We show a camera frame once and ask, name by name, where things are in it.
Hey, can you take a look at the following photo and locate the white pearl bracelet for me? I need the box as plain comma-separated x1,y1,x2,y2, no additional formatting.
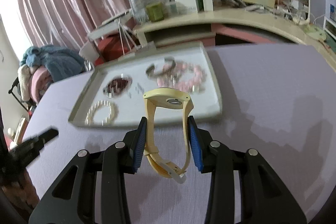
85,99,119,126

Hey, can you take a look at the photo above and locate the dark red bead necklace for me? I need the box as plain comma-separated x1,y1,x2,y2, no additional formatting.
102,74,133,98

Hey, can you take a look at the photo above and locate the yellow wrist watch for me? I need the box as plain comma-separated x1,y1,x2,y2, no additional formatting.
143,88,194,184

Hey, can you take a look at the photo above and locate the pink bead bracelet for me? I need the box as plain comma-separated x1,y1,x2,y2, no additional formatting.
156,61,207,94

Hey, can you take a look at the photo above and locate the silver cuff bracelet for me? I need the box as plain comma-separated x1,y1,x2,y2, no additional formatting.
145,56,176,80

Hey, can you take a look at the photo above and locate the person's left hand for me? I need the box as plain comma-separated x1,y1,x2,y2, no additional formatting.
1,169,40,213

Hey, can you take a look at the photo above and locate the pink folded blanket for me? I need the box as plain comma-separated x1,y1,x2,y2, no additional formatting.
18,65,53,105

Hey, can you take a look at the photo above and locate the blue fluffy blanket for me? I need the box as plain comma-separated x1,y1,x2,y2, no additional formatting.
19,45,85,82

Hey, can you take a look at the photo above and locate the grey shallow box tray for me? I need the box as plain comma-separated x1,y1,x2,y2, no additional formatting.
68,42,223,127

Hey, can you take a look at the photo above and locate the white folding stand table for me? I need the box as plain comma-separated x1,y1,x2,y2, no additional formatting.
79,10,141,65

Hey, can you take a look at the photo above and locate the green hand fan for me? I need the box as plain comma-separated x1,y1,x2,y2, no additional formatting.
302,24,331,51

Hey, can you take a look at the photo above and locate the cream curved desk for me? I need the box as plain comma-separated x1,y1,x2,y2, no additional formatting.
133,9,335,69

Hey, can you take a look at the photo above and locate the green glass jar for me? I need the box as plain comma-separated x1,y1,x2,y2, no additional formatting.
146,2,165,22

